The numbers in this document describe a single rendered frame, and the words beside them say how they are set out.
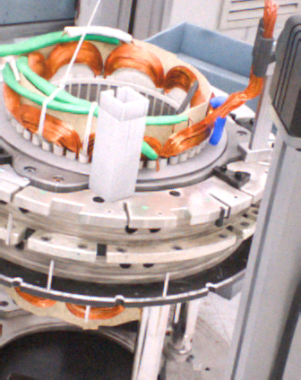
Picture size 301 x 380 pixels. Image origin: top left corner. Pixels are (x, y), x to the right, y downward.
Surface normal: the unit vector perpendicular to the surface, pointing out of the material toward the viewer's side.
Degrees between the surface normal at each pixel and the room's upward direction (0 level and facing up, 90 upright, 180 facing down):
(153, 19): 90
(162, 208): 0
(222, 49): 90
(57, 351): 0
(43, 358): 0
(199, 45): 90
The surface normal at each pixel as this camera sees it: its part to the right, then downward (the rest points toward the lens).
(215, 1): 0.54, 0.47
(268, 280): -0.58, 0.32
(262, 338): 0.15, 0.50
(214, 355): 0.14, -0.86
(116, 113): -0.77, 0.21
